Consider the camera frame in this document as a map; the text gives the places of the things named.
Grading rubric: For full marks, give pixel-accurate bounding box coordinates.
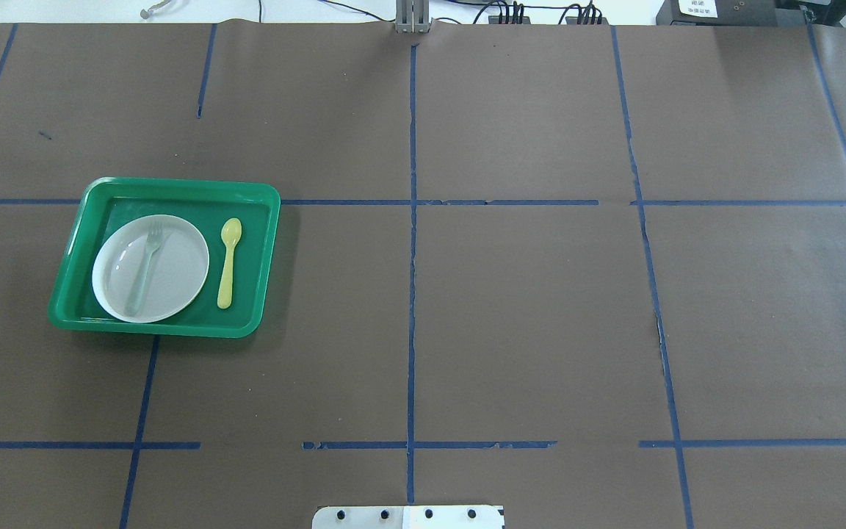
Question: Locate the yellow plastic spoon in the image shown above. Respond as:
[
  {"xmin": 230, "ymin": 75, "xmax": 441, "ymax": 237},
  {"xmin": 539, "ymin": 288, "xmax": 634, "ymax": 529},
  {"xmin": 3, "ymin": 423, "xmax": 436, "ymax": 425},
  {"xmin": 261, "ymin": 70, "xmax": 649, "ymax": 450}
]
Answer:
[{"xmin": 216, "ymin": 217, "xmax": 244, "ymax": 309}]

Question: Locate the pale green plastic fork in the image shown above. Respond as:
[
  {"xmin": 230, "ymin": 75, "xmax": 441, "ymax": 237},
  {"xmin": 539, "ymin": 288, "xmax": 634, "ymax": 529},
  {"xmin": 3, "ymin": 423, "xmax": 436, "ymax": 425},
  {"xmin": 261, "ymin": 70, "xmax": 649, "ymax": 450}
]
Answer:
[{"xmin": 124, "ymin": 220, "xmax": 164, "ymax": 316}]

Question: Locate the green plastic tray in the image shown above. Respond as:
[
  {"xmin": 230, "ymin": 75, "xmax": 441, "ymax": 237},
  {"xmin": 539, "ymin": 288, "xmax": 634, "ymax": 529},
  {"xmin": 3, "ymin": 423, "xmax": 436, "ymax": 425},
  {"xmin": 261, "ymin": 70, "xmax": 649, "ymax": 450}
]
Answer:
[{"xmin": 48, "ymin": 177, "xmax": 280, "ymax": 339}]

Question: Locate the white round plate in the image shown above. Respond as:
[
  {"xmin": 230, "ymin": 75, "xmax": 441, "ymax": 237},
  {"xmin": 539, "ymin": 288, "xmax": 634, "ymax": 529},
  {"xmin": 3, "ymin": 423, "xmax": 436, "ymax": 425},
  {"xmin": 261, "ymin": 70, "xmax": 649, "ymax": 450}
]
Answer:
[{"xmin": 91, "ymin": 215, "xmax": 209, "ymax": 324}]

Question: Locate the black computer box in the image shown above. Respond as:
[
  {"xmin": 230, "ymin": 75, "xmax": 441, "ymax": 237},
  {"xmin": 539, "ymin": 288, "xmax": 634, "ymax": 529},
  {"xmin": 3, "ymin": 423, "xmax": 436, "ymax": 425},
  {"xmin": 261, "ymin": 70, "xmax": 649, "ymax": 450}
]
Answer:
[{"xmin": 655, "ymin": 1, "xmax": 778, "ymax": 27}]

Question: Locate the aluminium frame post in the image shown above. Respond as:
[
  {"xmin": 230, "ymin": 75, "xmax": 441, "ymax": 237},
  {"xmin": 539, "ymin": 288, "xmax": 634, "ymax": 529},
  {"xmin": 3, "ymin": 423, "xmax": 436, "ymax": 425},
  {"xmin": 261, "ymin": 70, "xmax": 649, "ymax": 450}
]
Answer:
[{"xmin": 394, "ymin": 0, "xmax": 433, "ymax": 34}]

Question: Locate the white pedestal column with base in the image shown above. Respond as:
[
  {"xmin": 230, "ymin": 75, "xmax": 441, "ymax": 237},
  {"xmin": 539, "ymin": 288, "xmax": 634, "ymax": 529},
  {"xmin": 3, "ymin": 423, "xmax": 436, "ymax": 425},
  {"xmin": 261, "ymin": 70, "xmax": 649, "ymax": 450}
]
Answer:
[{"xmin": 311, "ymin": 505, "xmax": 506, "ymax": 528}]

